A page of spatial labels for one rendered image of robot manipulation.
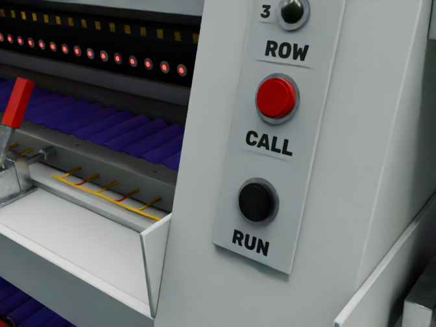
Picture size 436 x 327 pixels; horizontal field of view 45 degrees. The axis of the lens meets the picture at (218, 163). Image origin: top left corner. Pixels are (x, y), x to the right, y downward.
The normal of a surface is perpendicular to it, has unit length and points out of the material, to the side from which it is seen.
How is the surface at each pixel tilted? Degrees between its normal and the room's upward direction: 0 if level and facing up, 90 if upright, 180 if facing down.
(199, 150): 90
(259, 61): 90
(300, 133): 90
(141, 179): 110
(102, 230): 20
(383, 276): 90
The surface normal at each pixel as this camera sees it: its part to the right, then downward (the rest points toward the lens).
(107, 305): -0.62, 0.37
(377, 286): 0.79, 0.24
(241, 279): -0.59, 0.05
